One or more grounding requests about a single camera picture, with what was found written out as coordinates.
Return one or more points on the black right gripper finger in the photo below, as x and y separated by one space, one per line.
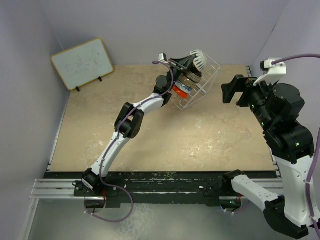
237 85
246 99

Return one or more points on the beige bowl dark rim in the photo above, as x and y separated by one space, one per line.
193 75

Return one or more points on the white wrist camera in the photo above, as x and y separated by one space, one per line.
272 73
162 57

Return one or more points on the small whiteboard wooden frame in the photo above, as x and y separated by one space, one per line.
82 64

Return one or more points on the orange plastic bowl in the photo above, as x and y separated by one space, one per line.
181 93

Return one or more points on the aluminium extrusion rail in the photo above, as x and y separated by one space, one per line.
53 189

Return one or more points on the blue floral ceramic bowl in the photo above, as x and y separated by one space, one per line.
183 87

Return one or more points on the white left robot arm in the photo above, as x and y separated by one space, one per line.
130 118

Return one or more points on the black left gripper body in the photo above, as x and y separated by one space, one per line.
176 73

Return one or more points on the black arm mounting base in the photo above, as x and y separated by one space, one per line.
184 187

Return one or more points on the white wire dish rack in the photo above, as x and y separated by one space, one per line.
202 88

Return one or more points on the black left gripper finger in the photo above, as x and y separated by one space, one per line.
185 66
176 61

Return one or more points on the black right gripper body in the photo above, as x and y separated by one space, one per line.
261 90

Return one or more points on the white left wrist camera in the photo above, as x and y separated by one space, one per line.
162 57

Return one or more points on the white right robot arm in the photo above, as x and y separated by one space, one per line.
294 212

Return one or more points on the black glossy bowl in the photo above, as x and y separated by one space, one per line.
188 83

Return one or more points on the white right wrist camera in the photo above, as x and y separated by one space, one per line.
272 73

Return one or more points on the white bowl orange rim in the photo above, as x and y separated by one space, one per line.
200 61

